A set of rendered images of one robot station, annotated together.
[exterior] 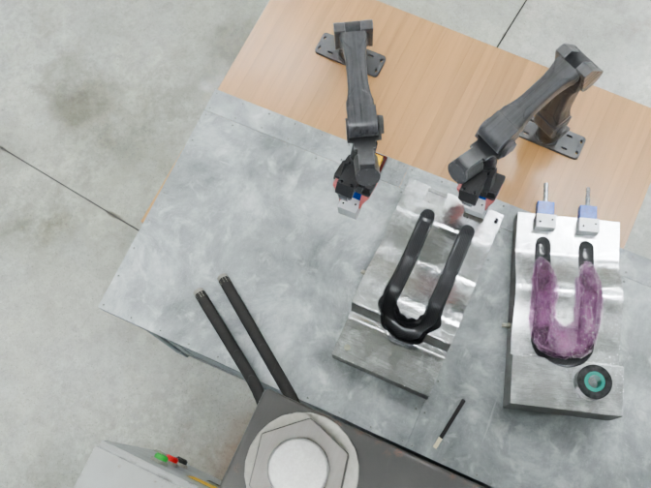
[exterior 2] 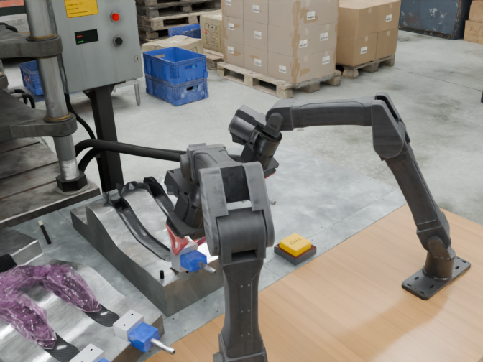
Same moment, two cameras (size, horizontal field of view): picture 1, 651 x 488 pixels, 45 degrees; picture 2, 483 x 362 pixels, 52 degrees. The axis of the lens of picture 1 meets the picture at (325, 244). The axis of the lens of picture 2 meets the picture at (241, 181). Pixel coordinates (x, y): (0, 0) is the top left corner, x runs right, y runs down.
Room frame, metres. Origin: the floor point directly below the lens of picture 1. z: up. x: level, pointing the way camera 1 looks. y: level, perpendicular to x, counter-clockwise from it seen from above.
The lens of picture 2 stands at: (1.01, -1.22, 1.58)
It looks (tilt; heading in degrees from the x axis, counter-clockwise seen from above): 28 degrees down; 106
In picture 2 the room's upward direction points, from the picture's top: 2 degrees counter-clockwise
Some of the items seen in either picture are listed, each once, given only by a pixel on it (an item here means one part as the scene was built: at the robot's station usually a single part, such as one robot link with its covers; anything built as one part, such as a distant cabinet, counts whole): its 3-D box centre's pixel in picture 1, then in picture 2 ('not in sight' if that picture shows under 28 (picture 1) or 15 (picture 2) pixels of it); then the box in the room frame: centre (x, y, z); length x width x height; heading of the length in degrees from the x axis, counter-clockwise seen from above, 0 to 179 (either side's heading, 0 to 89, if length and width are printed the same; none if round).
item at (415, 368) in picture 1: (418, 284); (154, 225); (0.47, -0.21, 0.87); 0.50 x 0.26 x 0.14; 146
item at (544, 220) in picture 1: (544, 206); (147, 338); (0.62, -0.58, 0.86); 0.13 x 0.05 x 0.05; 163
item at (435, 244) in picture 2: not in sight; (439, 240); (1.18, -0.17, 0.90); 0.09 x 0.06 x 0.06; 85
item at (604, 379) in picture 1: (593, 381); not in sight; (0.15, -0.56, 0.93); 0.08 x 0.08 x 0.04
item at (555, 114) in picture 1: (563, 96); (240, 299); (0.83, -0.64, 1.05); 0.07 x 0.06 x 0.33; 30
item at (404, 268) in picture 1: (426, 275); (152, 213); (0.48, -0.23, 0.92); 0.35 x 0.16 x 0.09; 146
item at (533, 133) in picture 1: (549, 130); not in sight; (0.84, -0.65, 0.84); 0.20 x 0.07 x 0.08; 54
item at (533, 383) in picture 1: (565, 311); (32, 308); (0.34, -0.56, 0.86); 0.50 x 0.26 x 0.11; 163
